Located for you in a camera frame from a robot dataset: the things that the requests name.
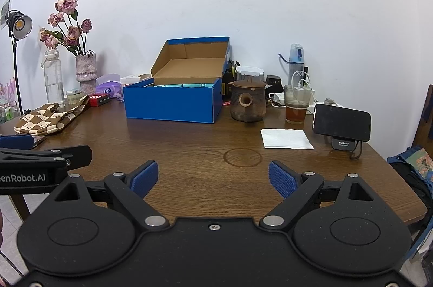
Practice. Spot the small red box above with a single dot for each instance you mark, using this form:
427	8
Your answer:
100	100

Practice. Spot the brown checkered cloth bag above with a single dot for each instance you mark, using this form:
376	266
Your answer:
40	121

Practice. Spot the white power strip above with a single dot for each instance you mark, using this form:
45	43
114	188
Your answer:
276	97

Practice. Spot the wall photo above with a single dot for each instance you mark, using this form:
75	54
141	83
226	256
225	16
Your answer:
6	11

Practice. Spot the blue cardboard shoe box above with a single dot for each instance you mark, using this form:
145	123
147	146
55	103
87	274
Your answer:
169	104

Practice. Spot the clear glass bottle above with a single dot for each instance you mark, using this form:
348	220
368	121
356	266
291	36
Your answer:
53	80

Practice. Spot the grey phone stand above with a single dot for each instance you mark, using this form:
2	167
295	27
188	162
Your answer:
343	143

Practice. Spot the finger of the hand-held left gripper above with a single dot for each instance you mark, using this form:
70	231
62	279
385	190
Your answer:
15	141
79	155

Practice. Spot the knitted pale vase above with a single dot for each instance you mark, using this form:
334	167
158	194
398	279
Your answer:
85	70

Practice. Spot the wooden chair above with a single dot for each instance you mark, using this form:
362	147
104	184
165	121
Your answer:
426	118

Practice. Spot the teal shopping bag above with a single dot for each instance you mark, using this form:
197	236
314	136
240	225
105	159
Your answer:
196	85

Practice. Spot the blue grey water bottle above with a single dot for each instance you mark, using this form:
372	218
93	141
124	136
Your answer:
297	53

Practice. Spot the dried pink roses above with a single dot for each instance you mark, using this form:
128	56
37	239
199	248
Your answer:
67	4

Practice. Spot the black backpack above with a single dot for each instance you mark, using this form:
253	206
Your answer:
411	185

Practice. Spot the small glass jar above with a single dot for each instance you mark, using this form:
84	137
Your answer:
73	97

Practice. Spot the patterned tote bag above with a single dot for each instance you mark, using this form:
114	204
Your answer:
419	162

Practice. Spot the black power adapter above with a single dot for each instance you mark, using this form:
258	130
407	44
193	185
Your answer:
274	80

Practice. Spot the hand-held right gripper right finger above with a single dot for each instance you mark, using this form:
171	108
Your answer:
282	178

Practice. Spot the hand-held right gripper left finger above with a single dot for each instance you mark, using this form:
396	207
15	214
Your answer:
145	178

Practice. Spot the glass of tea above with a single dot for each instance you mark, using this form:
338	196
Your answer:
297	114

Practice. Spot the dark bottle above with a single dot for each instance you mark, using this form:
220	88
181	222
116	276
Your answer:
230	70

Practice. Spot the brown ceramic teapot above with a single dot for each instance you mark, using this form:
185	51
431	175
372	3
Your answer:
248	111

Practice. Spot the clear plastic lidded container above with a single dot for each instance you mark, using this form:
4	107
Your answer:
250	71

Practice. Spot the white paper napkin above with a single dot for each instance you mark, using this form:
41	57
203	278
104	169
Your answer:
286	138

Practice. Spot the black smartphone on stand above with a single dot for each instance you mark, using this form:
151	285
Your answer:
341	123

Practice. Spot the pink feathery plant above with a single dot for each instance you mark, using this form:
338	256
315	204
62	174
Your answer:
6	89

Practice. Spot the set of small bottles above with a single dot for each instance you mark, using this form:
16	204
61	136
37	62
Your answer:
7	113

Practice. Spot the purple tissue pack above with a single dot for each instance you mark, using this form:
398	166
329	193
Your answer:
108	82

